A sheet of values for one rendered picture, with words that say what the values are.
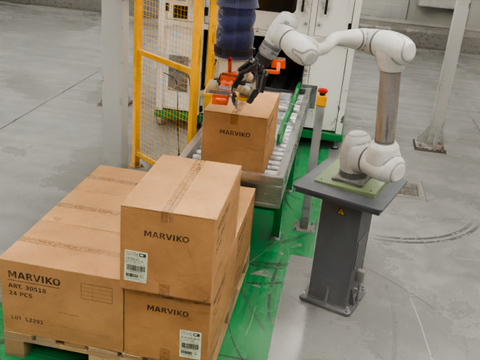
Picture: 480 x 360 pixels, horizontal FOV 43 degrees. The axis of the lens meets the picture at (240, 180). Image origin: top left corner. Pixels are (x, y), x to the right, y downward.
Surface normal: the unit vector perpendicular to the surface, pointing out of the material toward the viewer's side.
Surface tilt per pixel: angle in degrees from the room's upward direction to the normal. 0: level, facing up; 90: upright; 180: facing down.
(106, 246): 0
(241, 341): 0
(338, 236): 90
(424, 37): 89
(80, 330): 90
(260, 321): 0
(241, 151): 90
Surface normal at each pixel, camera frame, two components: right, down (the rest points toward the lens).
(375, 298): 0.08, -0.91
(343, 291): -0.49, 0.31
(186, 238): -0.17, 0.38
